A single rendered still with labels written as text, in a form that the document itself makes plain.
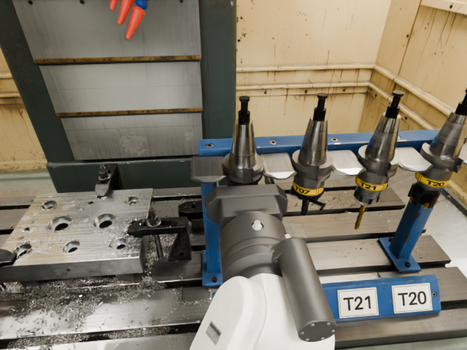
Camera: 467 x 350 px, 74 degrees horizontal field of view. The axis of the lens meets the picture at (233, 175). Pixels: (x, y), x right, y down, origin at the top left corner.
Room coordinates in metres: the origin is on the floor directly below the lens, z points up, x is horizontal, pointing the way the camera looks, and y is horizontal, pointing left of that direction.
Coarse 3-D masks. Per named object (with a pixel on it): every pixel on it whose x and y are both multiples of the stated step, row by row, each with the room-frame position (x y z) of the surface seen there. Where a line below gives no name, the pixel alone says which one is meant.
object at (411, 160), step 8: (400, 152) 0.44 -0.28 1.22; (408, 152) 0.44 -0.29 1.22; (416, 152) 0.44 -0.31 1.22; (400, 160) 0.42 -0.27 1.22; (408, 160) 0.42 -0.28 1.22; (416, 160) 0.42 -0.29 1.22; (424, 160) 0.42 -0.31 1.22; (400, 168) 0.40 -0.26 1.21; (408, 168) 0.40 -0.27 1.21; (416, 168) 0.40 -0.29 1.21; (424, 168) 0.40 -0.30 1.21
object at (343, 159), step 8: (328, 152) 0.44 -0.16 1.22; (336, 152) 0.44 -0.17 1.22; (344, 152) 0.44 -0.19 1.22; (352, 152) 0.45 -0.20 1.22; (336, 160) 0.42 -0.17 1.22; (344, 160) 0.42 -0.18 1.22; (352, 160) 0.42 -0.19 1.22; (336, 168) 0.40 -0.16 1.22; (344, 168) 0.40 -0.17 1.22; (352, 168) 0.40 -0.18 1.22; (360, 168) 0.40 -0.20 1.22
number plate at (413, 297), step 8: (392, 288) 0.37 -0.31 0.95; (400, 288) 0.37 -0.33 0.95; (408, 288) 0.37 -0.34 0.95; (416, 288) 0.37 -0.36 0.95; (424, 288) 0.37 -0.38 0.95; (392, 296) 0.36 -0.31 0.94; (400, 296) 0.36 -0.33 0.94; (408, 296) 0.36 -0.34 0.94; (416, 296) 0.36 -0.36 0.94; (424, 296) 0.36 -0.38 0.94; (400, 304) 0.35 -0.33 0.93; (408, 304) 0.35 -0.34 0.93; (416, 304) 0.35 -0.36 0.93; (424, 304) 0.35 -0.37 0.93; (400, 312) 0.34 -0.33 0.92
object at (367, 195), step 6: (354, 192) 0.43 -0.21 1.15; (360, 192) 0.42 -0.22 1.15; (366, 192) 0.41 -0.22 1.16; (372, 192) 0.41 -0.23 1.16; (378, 192) 0.41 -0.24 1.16; (360, 198) 0.41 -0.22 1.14; (366, 198) 0.41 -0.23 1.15; (372, 198) 0.40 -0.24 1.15; (378, 198) 0.41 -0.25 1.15; (366, 204) 0.41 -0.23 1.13
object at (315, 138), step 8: (312, 120) 0.41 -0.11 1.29; (320, 120) 0.41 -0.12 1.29; (312, 128) 0.40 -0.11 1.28; (320, 128) 0.40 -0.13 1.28; (304, 136) 0.41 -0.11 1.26; (312, 136) 0.40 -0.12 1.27; (320, 136) 0.40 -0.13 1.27; (304, 144) 0.41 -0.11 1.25; (312, 144) 0.40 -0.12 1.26; (320, 144) 0.40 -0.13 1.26; (304, 152) 0.40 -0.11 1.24; (312, 152) 0.40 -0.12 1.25; (320, 152) 0.39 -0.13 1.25; (304, 160) 0.40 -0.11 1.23; (312, 160) 0.39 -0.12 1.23; (320, 160) 0.39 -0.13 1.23
